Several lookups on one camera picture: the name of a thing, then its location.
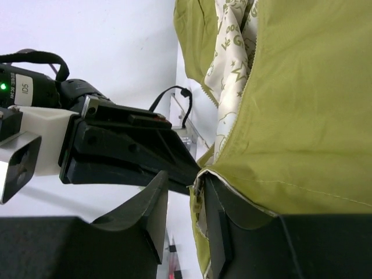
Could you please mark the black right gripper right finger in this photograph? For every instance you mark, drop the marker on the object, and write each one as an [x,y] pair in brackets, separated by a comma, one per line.
[248,243]

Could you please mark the olive green hooded jacket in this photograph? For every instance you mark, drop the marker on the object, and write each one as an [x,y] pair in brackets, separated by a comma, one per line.
[292,84]

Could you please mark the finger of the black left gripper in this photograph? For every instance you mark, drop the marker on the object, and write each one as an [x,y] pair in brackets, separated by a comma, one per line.
[98,152]
[106,112]

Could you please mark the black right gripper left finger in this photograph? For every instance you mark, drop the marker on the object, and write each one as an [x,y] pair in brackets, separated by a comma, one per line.
[127,242]

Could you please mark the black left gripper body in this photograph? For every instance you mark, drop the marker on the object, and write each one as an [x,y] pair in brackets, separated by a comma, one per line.
[24,87]

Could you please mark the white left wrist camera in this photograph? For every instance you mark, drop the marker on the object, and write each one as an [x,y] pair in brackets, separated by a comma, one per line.
[31,142]

